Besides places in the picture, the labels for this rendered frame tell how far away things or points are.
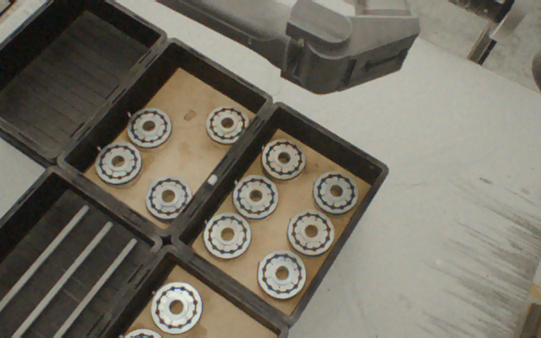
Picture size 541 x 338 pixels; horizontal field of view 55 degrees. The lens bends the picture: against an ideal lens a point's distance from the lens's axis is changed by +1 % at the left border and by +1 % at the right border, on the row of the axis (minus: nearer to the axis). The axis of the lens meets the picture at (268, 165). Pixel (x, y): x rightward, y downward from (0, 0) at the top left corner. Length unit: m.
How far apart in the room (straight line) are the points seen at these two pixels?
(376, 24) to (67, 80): 0.94
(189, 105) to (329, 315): 0.60
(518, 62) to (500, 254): 1.40
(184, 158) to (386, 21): 0.73
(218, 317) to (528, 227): 0.82
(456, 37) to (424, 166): 1.28
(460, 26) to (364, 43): 2.10
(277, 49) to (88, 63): 0.86
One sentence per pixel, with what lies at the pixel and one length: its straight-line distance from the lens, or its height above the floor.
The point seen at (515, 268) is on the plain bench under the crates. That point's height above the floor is 0.70.
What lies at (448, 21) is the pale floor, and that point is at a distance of 2.66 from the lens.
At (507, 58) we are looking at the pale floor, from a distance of 2.65.
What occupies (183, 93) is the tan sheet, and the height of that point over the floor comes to 0.83.
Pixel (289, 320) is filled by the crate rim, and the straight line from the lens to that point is 1.02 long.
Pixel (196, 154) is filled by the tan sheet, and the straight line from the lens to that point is 1.22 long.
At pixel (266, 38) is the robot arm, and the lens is 0.59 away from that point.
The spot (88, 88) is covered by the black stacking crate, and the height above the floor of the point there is 0.83.
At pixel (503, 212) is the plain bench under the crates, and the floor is 0.70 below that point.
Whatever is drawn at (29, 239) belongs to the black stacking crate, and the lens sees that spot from 1.24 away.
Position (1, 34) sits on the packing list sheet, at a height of 0.70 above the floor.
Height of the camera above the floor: 1.94
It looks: 67 degrees down
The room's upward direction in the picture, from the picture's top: 6 degrees clockwise
